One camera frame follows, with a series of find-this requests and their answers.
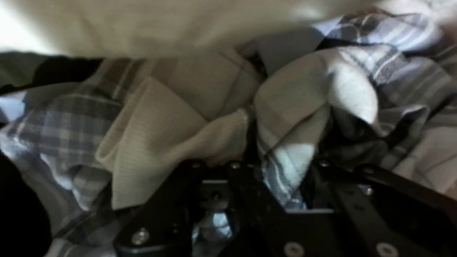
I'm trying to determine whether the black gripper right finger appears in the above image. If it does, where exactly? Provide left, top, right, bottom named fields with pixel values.
left=304, top=157, right=457, bottom=257

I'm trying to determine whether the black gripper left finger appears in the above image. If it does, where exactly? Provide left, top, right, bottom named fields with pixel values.
left=113, top=160, right=287, bottom=257

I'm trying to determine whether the plaid blue white shirt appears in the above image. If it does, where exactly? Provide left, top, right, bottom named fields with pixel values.
left=0, top=11, right=457, bottom=257

